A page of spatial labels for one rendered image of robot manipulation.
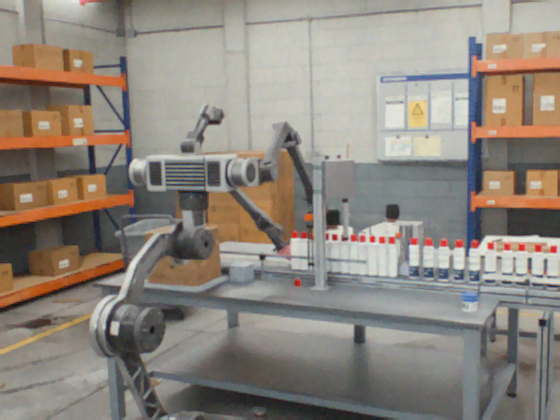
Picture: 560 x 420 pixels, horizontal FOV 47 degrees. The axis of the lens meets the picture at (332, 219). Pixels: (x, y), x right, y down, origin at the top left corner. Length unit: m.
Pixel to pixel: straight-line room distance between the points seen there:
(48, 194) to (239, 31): 3.11
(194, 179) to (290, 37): 5.51
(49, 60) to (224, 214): 2.32
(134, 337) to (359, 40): 5.88
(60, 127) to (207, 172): 4.60
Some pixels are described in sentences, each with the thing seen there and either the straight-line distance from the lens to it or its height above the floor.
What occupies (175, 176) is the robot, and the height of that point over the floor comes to 1.44.
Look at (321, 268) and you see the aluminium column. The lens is 3.22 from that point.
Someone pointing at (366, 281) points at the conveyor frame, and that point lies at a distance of 3.26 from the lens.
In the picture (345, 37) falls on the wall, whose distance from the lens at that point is 7.91.
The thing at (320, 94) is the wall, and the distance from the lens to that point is 7.97.
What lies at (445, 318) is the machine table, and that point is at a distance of 2.76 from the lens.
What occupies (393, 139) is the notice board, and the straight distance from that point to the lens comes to 7.55.
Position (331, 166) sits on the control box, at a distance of 3.13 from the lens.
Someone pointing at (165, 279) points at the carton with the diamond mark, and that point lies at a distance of 3.42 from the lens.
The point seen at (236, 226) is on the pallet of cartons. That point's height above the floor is 0.62.
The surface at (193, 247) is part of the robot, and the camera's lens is 2.85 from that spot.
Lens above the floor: 1.63
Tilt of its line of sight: 8 degrees down
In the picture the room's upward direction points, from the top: 1 degrees counter-clockwise
